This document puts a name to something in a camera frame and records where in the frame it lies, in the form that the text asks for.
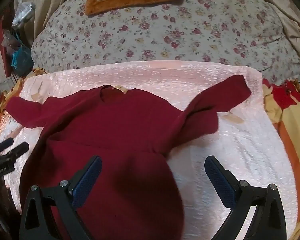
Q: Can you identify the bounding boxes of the dark red sweater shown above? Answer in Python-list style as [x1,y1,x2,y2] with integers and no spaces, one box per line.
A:
[5,74,252,240]

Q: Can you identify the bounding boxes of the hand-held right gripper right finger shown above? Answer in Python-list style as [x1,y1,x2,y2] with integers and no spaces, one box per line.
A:
[204,155,294,240]

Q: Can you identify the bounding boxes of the beige cloth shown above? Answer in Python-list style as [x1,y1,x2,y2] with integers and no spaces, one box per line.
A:
[230,0,300,61]

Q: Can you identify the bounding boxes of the floral quilt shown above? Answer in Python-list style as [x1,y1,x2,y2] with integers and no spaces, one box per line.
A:
[31,0,300,84]

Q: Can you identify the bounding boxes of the beige tape patch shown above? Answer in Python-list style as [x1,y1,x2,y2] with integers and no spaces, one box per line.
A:
[31,81,47,102]
[221,110,244,125]

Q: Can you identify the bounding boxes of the pink textured blanket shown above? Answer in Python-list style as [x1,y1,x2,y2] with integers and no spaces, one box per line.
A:
[0,60,299,240]

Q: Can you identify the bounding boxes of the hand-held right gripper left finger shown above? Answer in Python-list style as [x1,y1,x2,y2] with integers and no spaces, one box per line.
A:
[19,155,103,240]

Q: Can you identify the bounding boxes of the blue plastic bag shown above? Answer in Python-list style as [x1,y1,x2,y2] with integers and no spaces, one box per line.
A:
[11,44,32,71]

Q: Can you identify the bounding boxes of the red pole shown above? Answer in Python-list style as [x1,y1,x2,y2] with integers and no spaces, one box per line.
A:
[0,17,13,78]

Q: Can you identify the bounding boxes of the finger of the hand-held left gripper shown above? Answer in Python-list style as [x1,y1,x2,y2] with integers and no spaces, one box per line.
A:
[0,137,14,157]
[4,142,30,164]

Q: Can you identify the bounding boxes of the clear plastic bag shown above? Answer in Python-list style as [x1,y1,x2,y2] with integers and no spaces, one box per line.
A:
[11,1,38,28]

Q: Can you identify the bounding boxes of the beige curtain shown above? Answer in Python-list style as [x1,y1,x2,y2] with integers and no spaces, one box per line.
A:
[32,0,77,39]

